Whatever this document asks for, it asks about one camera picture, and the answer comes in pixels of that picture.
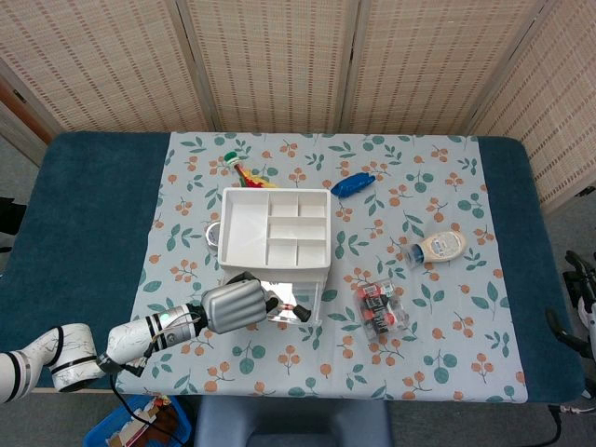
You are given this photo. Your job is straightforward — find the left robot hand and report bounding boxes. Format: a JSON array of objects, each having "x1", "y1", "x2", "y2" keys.
[{"x1": 200, "y1": 271, "x2": 281, "y2": 336}]

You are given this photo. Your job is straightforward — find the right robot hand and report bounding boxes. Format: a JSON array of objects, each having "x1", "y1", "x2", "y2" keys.
[{"x1": 545, "y1": 251, "x2": 596, "y2": 360}]

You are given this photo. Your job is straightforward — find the clear plastic drawer with tile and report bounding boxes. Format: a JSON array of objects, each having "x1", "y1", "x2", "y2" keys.
[{"x1": 222, "y1": 273, "x2": 326, "y2": 328}]

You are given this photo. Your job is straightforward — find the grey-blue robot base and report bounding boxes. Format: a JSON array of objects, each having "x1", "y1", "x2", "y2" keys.
[{"x1": 193, "y1": 397, "x2": 393, "y2": 447}]

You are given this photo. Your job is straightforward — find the white drawer organizer box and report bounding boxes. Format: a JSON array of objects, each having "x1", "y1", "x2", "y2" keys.
[{"x1": 217, "y1": 186, "x2": 333, "y2": 327}]

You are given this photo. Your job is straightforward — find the clear box of red-capped bottles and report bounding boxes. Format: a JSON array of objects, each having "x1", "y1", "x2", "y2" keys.
[{"x1": 354, "y1": 278, "x2": 412, "y2": 344}]

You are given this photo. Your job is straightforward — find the clear tube with dark cap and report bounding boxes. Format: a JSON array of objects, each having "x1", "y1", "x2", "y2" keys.
[{"x1": 278, "y1": 301, "x2": 313, "y2": 323}]

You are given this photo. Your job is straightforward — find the clear tape roll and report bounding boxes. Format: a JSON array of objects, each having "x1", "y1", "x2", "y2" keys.
[{"x1": 205, "y1": 222, "x2": 224, "y2": 251}]

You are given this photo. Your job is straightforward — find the floral print tablecloth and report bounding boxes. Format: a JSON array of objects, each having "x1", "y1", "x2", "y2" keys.
[{"x1": 114, "y1": 131, "x2": 530, "y2": 404}]

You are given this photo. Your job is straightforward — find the colourful toy bottle green cap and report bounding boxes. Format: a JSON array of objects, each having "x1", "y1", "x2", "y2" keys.
[{"x1": 223, "y1": 150, "x2": 278, "y2": 190}]

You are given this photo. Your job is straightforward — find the cardboard scraps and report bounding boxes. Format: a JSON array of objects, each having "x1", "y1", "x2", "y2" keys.
[{"x1": 108, "y1": 399, "x2": 181, "y2": 447}]

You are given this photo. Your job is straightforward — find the mayonnaise squeeze bottle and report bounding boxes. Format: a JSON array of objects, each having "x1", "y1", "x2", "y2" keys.
[{"x1": 403, "y1": 228, "x2": 468, "y2": 271}]

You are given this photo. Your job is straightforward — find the teal table cover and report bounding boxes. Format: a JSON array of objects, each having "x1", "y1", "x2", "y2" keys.
[{"x1": 0, "y1": 131, "x2": 587, "y2": 405}]

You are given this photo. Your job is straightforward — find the blue plastic bin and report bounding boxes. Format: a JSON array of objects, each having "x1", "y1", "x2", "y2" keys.
[{"x1": 82, "y1": 394, "x2": 195, "y2": 447}]

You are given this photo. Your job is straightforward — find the black stand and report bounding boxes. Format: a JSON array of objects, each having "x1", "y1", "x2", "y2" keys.
[{"x1": 0, "y1": 196, "x2": 30, "y2": 255}]

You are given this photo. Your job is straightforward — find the woven folding screen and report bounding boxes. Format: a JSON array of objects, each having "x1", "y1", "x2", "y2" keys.
[{"x1": 0, "y1": 0, "x2": 596, "y2": 216}]

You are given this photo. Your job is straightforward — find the black floor cable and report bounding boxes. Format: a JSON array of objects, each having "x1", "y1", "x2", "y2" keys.
[{"x1": 548, "y1": 403, "x2": 596, "y2": 443}]

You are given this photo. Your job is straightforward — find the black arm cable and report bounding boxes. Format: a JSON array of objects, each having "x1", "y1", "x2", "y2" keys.
[{"x1": 107, "y1": 351, "x2": 162, "y2": 426}]

